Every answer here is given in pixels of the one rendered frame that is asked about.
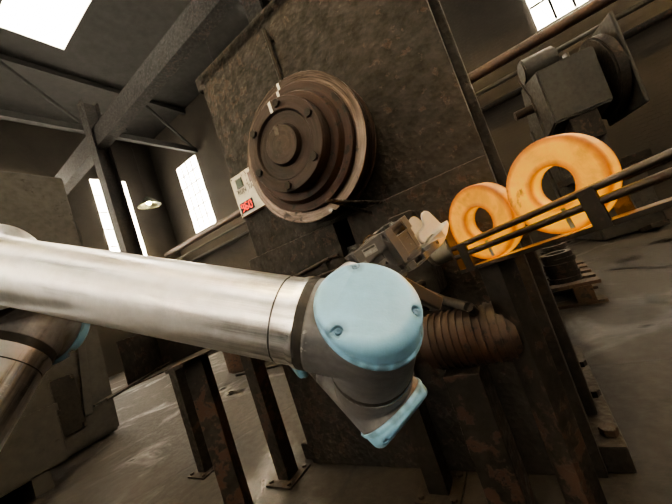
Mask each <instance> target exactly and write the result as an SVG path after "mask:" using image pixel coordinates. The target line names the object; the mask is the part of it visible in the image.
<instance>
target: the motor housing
mask: <svg viewBox="0 0 672 504"><path fill-rule="evenodd" d="M474 306H476V307H477V308H478V310H479V314H478V315H475V316H472V315H470V314H469V313H468V312H466V311H463V310H460V309H456V308H455V309H453V310H447V311H446V312H445V311H441V312H440V313H438V312H437V313H433V314H428V315H426V317H423V340H422V345H421V347H420V353H421V355H422V357H423V359H424V361H425V362H426V363H427V364H429V365H430V366H431V367H432V368H433V369H440V370H446V371H445V374H444V376H443V379H444V382H445V385H446V388H447V390H448V393H449V396H450V399H451V402H452V405H453V407H454V410H455V413H456V416H457V419H458V421H459V424H460V427H461V430H462V433H463V435H464V438H465V441H466V444H467V447H468V449H469V452H470V455H471V458H472V461H473V463H474V466H475V469H476V472H477V475H478V477H479V480H480V483H481V486H482V489H483V491H484V494H485V497H486V500H487V503H488V504H538V503H537V500H536V497H535V495H534V492H533V489H532V486H531V484H530V481H529V478H528V475H527V473H526V470H525V467H524V465H523V462H522V459H521V456H520V454H519V451H518V448H517V445H516V443H515V440H514V437H513V435H512V432H511V429H510V426H509V424H508V421H507V418H506V415H505V413H504V410H503V407H502V405H501V402H500V399H499V396H498V394H497V391H496V388H495V385H494V383H493V380H492V377H491V375H490V372H489V369H488V366H487V365H489V364H490V362H491V363H492V364H497V363H498V361H499V362H500V363H505V362H506V361H507V360H508V361H509V362H513V358H516V359H519V356H518V355H519V354H520V353H521V352H522V351H523V348H524V347H523V345H522V342H521V339H520V337H519V334H518V331H517V329H516V326H515V325H514V324H513V323H512V322H510V321H509V320H508V319H506V318H504V316H503V314H501V313H499V314H500V315H499V314H496V313H495V311H494V308H493V306H492V303H491V301H490V303H487V302H483V303H482V305H480V304H475V305H474Z"/></svg>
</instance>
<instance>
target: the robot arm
mask: <svg viewBox="0 0 672 504"><path fill-rule="evenodd" d="M421 220H422V221H421ZM421 220H420V219H419V218H417V217H415V216H413V217H411V218H410V219H409V221H408V219H407V218H406V216H405V215H404V216H403V217H401V218H400V219H399V220H397V221H395V222H392V221H391V222H389V223H387V224H385V225H384V226H382V227H381V228H380V229H379V230H378V231H376V232H374V233H373V234H372V235H368V236H367V237H369V236H370V237H369V238H367V237H366V238H365V239H364V240H363V245H362V246H360V247H359V248H358V249H356V250H355V251H354V252H351V253H350V254H348V255H347V256H346V257H344V258H345V259H346V261H347V262H345V263H344V264H343V265H341V266H340V267H339V268H337V269H336V270H335V271H334V272H332V273H331V274H330V275H328V276H327V277H326V278H318V277H313V276H311V277H305V278H303V277H295V276H288V275H281V274H274V273H267V272H260V271H252V270H245V269H238V268H231V267H224V266H216V265H209V264H202V263H195V262H188V261H181V260H173V259H166V258H159V257H152V256H145V255H137V254H130V253H123V252H116V251H109V250H102V249H94V248H87V247H80V246H73V245H66V244H58V243H51V242H44V241H37V240H36V239H35V238H34V237H33V236H32V235H30V234H29V233H27V232H25V231H24V230H21V229H19V228H17V227H14V226H10V225H5V224H0V451H1V449H2V448H3V446H4V444H5V442H6V441H7V439H8V437H9V435H10V434H11V432H12V430H13V428H14V427H15V425H16V423H17V421H18V420H19V418H20V416H21V414H22V413H23V411H24V409H25V407H26V406H27V404H28V402H29V400H30V399H31V397H32V395H33V393H34V392H35V390H36V388H37V386H38V385H39V383H40V381H41V379H42V378H43V376H44V374H45V372H46V371H48V370H49V369H50V368H51V366H52V365H54V364H57V363H59V362H61V361H63V360H64V359H66V358H67V357H69V356H70V352H71V351H72V350H74V351H76V350H77V349H78V348H79V347H80V345H81V344H82V343H83V341H84V340H85V338H86V336H87V334H88V332H89V329H90V324H93V325H98V326H103V327H108V328H112V329H117V330H122V331H127V332H131V333H136V334H141V335H146V336H151V337H155V338H160V339H165V340H170V341H174V342H179V343H184V344H189V345H194V346H198V347H203V348H208V349H213V350H217V351H222V352H227V353H232V354H237V355H241V356H246V357H251V358H256V359H260V360H265V361H270V362H275V363H280V364H284V365H289V366H290V367H291V368H292V370H293V371H294V372H295V374H296V375H297V376H298V377H299V378H301V379H302V378H307V377H308V374H310V375H311V376H312V377H313V379H314V380H315V381H316V382H317V383H318V384H319V385H320V386H321V388H322V389H323V390H324V391H325V392H326V393H327V394H328V395H329V397H330V398H331V399H332V400H333V401H334V402H335V403H336V404H337V405H338V407H339V408H340V409H341V410H342V411H343V412H344V413H345V414H346V416H347V417H348V418H349V419H350V420H351V421H352V422H353V423H354V425H355V426H356V427H357V428H358V429H359V430H360V431H361V435H362V436H363V437H364V438H365V439H368V440H369V441H370V442H371V443H372V444H373V445H374V446H375V447H376V448H384V447H385V446H387V445H388V443H389V442H390V441H391V440H392V439H393V438H394V437H395V436H396V434H397V433H398V432H399V431H400V430H401V428H402V427H403V426H404V425H405V424H406V422H407V421H408V420H409V419H410V417H411V416H412V415H413V414H414V412H415V411H416V410H417V409H418V407H419V406H420V405H421V403H422V402H423V401H424V399H425V398H426V396H427V394H428V391H427V388H426V387H425V386H424V385H423V384H422V381H421V380H420V379H419V378H417V377H414V365H415V361H416V356H417V354H418V352H419V350H420V347H421V345H422V340H423V311H431V310H440V309H441V306H442V302H443V298H442V297H441V296H439V295H437V294H436V293H434V292H432V291H430V290H428V289H427V288H425V287H423V286H421V285H419V284H417V283H416V282H414V281H412V280H410V279H408V278H406V277H405V276H407V273H408V272H410V271H412V270H414V269H416V268H417V267H418V266H420V265H421V264H422V263H423V262H425V261H426V259H427V258H428V257H429V256H430V255H431V254H432V253H433V252H434V251H436V250H437V249H438V248H439V247H440V246H441V244H442V243H443V241H444V240H445V239H446V235H447V232H448V227H449V223H448V221H444V222H443V223H440V222H439V221H438V220H437V219H436V218H435V217H434V216H433V215H432V214H431V213H430V212H428V211H423V212H422V213H421ZM364 242H365V243H364Z"/></svg>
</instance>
